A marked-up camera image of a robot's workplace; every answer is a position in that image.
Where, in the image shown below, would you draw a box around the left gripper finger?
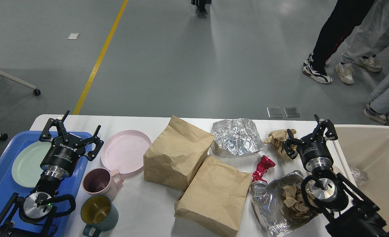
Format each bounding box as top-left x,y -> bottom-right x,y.
74,125 -> 104,161
39,110 -> 70,143

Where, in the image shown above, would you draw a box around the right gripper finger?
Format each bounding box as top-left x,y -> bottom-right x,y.
309,114 -> 338,142
283,129 -> 302,160

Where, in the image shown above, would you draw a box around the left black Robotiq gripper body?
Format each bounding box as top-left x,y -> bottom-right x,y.
40,133 -> 84,177

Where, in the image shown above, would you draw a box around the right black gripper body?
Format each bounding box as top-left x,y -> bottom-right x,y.
297,135 -> 333,172

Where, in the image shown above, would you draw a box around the pink HOME mug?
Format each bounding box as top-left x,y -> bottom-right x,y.
82,168 -> 124,201

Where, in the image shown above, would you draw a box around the pink plate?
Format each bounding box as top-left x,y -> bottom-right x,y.
101,130 -> 152,174

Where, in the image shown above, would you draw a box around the teal mug yellow inside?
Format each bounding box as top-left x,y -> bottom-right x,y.
80,195 -> 119,237

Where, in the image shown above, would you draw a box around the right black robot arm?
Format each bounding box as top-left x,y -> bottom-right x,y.
283,115 -> 389,237

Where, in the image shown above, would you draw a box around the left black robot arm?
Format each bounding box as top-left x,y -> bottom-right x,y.
0,112 -> 104,237

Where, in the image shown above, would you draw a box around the crumpled brown paper ball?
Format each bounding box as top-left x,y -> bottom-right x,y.
263,129 -> 290,159

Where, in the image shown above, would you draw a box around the red crumpled foil wrapper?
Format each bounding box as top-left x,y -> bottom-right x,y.
252,155 -> 276,184

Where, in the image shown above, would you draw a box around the right metal floor plate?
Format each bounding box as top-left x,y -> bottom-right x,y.
283,107 -> 301,118

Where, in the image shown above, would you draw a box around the metal floor plate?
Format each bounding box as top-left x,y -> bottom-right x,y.
267,107 -> 284,119
283,107 -> 301,118

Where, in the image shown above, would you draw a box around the left metal floor plate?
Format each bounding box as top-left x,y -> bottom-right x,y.
267,107 -> 284,119

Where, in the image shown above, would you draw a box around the light green plate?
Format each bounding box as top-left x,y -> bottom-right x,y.
11,141 -> 51,188

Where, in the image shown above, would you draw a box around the brown paper in foil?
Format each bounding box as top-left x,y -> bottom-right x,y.
283,185 -> 317,219

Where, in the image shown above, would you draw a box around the beige plastic bin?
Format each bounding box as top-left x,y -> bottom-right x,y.
335,124 -> 389,231

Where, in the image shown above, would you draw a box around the crumpled foil sheet bottom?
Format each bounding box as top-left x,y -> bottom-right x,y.
250,171 -> 318,237

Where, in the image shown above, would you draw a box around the crumpled foil sheet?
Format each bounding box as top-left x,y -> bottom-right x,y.
210,118 -> 264,157
250,171 -> 318,237

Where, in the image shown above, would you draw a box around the crumpled foil sheet top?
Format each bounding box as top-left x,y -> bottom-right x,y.
210,118 -> 264,157

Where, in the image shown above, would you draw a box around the upper brown paper bag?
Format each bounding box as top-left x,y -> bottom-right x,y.
143,116 -> 214,191

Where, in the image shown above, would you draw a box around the brown paper bag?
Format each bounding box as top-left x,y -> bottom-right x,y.
143,116 -> 214,191
174,155 -> 252,237

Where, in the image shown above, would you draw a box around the lower brown paper bag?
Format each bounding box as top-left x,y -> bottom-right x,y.
174,155 -> 252,237

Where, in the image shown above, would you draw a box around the person black red-striped pants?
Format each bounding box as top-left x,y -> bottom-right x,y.
303,0 -> 375,84

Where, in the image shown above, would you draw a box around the person grey sweatpants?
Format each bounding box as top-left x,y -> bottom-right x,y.
335,0 -> 389,85

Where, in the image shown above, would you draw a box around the person black white-striped pants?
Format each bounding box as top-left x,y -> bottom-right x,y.
190,0 -> 211,15

